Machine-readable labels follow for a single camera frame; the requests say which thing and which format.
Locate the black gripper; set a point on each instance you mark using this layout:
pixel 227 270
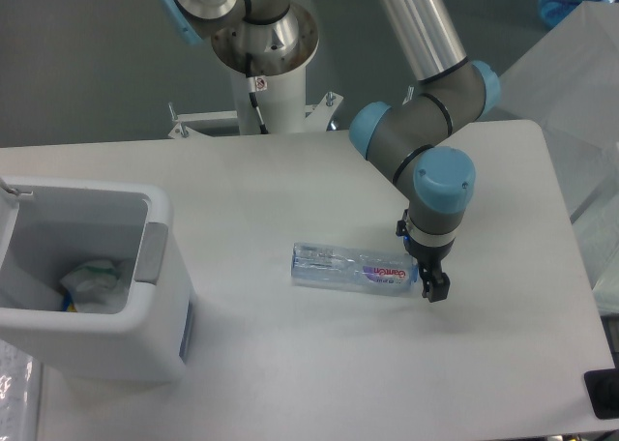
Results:
pixel 435 281

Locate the clear plastic water bottle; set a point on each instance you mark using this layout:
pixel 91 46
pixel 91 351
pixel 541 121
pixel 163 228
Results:
pixel 354 270

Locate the white paper wrapper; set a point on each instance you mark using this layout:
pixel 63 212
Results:
pixel 99 286

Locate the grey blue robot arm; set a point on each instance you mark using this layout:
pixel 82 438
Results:
pixel 266 45

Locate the white trash can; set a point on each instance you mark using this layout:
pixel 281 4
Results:
pixel 50 226

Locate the black device at table edge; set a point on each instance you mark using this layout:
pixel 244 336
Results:
pixel 602 388

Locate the translucent white plastic box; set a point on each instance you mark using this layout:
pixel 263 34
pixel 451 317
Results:
pixel 567 83

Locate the blue snack packet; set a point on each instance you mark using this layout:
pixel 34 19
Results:
pixel 68 303

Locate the clear plastic sheet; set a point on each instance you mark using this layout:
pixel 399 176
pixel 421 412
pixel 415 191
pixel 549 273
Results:
pixel 21 382

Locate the white pedestal foot frame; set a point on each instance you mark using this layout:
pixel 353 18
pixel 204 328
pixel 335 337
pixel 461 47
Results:
pixel 320 117

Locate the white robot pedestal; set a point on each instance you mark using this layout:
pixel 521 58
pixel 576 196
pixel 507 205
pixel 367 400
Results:
pixel 277 101

